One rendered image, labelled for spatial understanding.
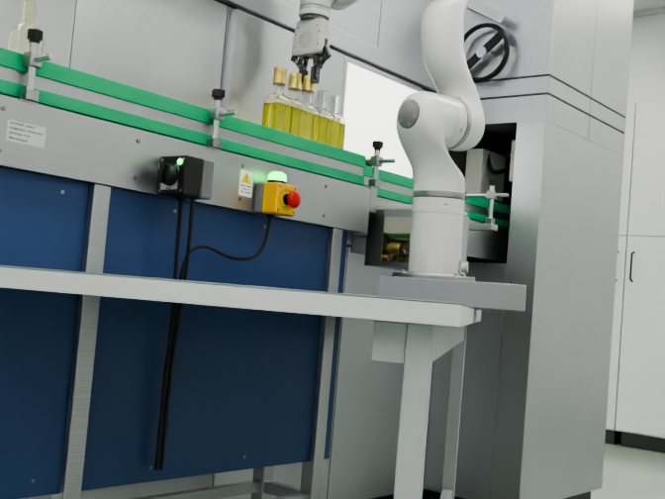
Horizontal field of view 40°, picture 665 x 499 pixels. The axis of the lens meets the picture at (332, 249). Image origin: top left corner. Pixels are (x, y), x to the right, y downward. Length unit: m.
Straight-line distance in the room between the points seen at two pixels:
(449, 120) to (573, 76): 1.39
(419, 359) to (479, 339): 1.86
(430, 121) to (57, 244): 0.84
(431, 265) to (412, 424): 0.74
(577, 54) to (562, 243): 0.68
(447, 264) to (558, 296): 1.28
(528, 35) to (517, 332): 1.03
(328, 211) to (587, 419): 1.66
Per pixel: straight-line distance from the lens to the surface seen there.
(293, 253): 2.24
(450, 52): 2.15
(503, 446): 3.19
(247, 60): 2.51
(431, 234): 2.06
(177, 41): 2.39
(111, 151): 1.84
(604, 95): 3.66
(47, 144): 1.76
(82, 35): 2.21
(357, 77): 2.89
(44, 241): 1.77
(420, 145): 2.06
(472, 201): 3.12
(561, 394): 3.38
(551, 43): 3.27
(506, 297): 1.99
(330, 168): 2.34
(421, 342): 1.36
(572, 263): 3.40
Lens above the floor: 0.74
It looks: 3 degrees up
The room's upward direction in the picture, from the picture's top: 5 degrees clockwise
